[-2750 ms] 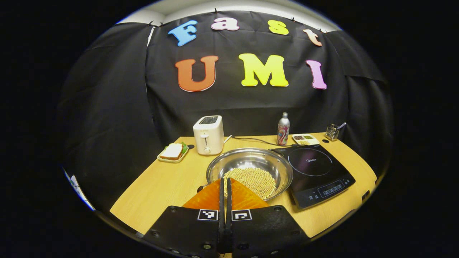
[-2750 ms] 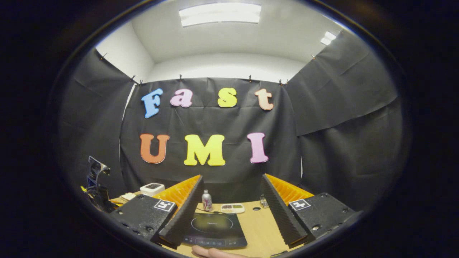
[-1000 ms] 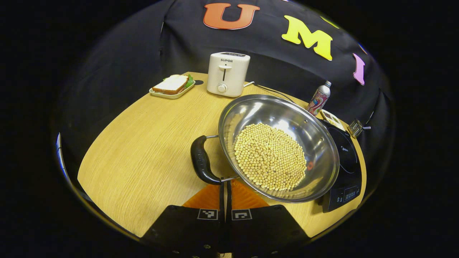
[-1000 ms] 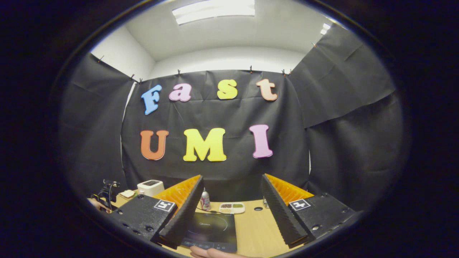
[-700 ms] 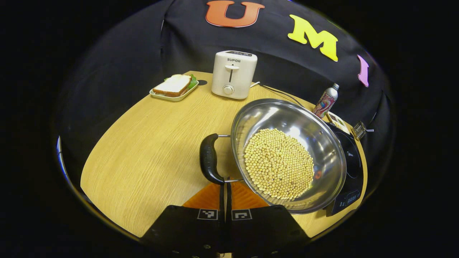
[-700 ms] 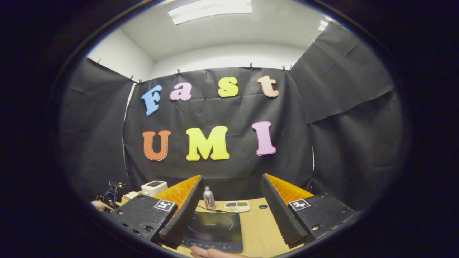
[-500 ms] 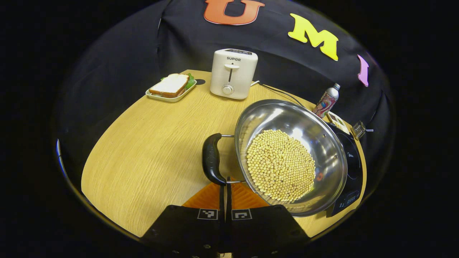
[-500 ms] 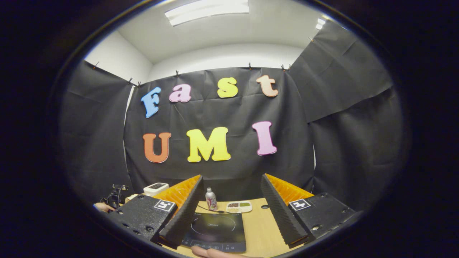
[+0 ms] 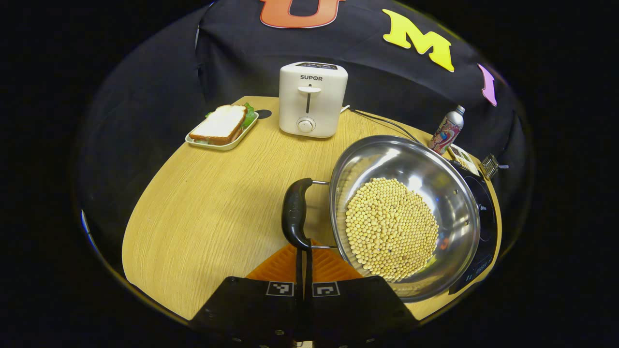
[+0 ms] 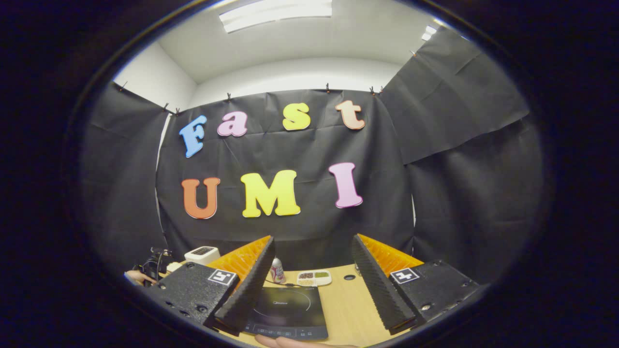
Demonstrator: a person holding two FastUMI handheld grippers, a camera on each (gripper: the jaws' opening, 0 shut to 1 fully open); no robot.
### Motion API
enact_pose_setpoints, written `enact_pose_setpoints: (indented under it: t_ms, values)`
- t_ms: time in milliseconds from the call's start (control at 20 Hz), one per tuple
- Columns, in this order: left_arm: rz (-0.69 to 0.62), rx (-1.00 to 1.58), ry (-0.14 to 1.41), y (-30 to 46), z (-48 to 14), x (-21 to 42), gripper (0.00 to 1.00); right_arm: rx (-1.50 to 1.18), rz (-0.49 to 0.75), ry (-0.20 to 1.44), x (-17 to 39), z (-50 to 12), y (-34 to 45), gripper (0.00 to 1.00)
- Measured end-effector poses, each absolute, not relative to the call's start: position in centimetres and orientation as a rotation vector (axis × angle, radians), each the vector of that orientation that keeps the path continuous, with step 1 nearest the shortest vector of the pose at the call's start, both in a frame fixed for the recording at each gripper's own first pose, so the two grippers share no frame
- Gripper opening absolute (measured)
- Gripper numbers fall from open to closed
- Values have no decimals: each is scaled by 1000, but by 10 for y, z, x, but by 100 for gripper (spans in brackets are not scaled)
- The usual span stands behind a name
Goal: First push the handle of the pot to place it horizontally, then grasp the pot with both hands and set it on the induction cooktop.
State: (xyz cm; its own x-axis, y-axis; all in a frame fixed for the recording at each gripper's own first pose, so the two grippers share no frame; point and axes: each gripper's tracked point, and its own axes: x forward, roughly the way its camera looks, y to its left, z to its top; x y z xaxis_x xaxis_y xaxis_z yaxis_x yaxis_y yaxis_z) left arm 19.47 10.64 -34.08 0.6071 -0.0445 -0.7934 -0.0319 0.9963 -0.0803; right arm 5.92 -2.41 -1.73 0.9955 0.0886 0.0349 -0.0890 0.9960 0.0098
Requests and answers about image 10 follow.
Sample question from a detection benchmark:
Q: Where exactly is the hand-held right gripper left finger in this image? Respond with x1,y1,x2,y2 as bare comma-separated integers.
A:
145,235,276,336

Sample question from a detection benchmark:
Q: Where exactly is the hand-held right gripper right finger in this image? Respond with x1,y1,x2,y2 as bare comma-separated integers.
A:
352,233,479,335

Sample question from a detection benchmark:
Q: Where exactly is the black induction cooktop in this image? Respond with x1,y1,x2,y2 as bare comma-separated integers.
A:
242,286,329,340

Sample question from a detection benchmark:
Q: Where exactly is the white toaster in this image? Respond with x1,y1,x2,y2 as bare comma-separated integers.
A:
184,246,221,266

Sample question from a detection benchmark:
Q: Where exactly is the white divided grain tray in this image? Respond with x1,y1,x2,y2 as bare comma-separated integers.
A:
297,270,332,287

